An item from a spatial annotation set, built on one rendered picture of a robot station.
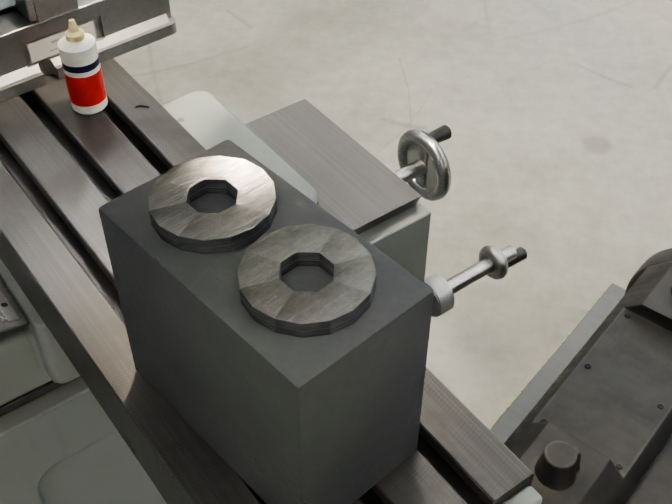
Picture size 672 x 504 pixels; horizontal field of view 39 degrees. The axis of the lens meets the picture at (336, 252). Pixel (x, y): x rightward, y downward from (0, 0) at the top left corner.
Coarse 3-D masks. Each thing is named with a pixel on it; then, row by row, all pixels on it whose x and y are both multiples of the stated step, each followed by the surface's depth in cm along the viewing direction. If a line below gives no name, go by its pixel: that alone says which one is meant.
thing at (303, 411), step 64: (128, 192) 69; (192, 192) 68; (256, 192) 67; (128, 256) 68; (192, 256) 64; (256, 256) 63; (320, 256) 63; (384, 256) 64; (128, 320) 75; (192, 320) 64; (256, 320) 60; (320, 320) 59; (384, 320) 60; (192, 384) 71; (256, 384) 61; (320, 384) 58; (384, 384) 64; (256, 448) 67; (320, 448) 63; (384, 448) 70
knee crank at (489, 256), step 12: (480, 252) 150; (492, 252) 147; (504, 252) 149; (516, 252) 150; (480, 264) 148; (492, 264) 148; (504, 264) 147; (432, 276) 144; (456, 276) 146; (468, 276) 146; (480, 276) 147; (492, 276) 149; (504, 276) 148; (432, 288) 142; (444, 288) 142; (456, 288) 145; (444, 300) 142; (432, 312) 144; (444, 312) 143
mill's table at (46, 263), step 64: (0, 128) 105; (64, 128) 106; (128, 128) 109; (0, 192) 97; (64, 192) 97; (0, 256) 101; (64, 256) 91; (64, 320) 85; (128, 384) 80; (192, 448) 76; (448, 448) 76
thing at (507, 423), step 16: (608, 288) 157; (608, 304) 154; (592, 320) 152; (576, 336) 150; (560, 352) 147; (576, 352) 147; (544, 368) 145; (560, 368) 145; (528, 384) 143; (544, 384) 143; (528, 400) 141; (512, 416) 139; (496, 432) 137; (512, 432) 137
